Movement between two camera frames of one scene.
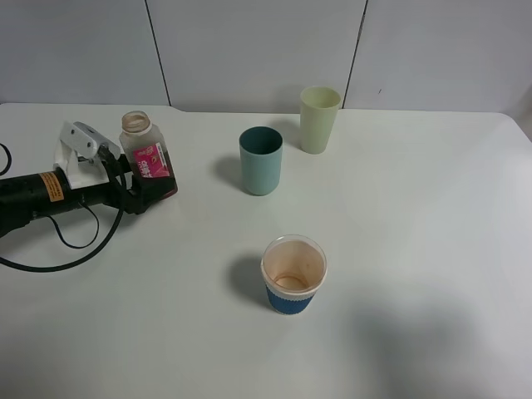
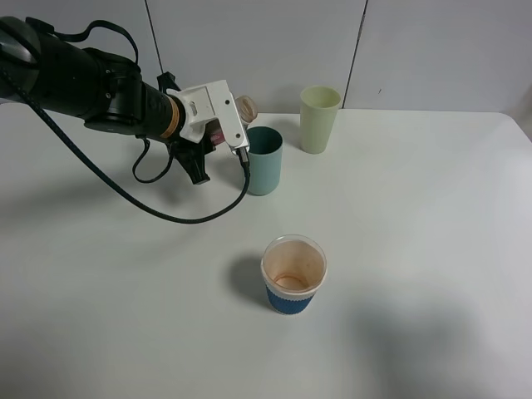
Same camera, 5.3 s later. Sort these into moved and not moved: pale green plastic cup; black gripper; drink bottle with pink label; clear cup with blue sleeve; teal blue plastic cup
Moved: black gripper; drink bottle with pink label
Not moved: teal blue plastic cup; clear cup with blue sleeve; pale green plastic cup
